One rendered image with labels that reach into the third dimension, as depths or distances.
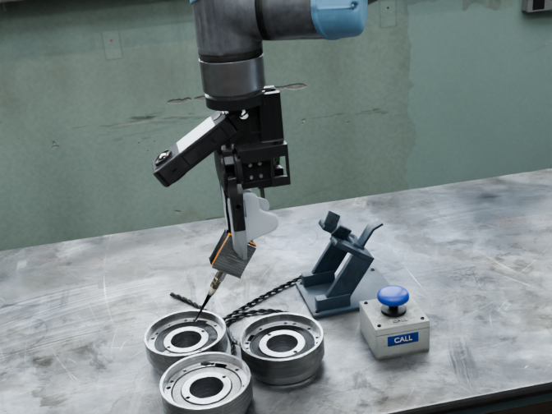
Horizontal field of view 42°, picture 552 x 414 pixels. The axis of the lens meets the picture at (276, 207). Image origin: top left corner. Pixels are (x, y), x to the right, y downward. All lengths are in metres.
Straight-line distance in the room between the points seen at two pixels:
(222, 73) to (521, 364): 0.50
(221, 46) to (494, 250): 0.58
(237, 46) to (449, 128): 1.94
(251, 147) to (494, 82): 1.94
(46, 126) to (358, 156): 1.08
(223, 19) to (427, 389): 0.48
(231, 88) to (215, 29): 0.07
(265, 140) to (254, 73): 0.09
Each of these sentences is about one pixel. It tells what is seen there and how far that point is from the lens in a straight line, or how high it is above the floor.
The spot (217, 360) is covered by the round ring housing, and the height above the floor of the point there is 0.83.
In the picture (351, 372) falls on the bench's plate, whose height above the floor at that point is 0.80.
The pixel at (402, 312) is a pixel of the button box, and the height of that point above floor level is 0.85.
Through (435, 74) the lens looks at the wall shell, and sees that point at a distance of 2.62.
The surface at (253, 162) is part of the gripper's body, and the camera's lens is 0.85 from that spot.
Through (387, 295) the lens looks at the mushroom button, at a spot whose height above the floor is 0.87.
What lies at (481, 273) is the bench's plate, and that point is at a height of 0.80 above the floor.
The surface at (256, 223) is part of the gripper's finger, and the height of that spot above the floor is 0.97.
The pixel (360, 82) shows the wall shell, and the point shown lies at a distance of 2.53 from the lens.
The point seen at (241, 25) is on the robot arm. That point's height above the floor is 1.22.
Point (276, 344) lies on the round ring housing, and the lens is 0.94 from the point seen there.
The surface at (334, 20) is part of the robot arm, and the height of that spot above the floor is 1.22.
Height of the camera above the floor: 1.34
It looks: 24 degrees down
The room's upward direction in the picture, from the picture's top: 5 degrees counter-clockwise
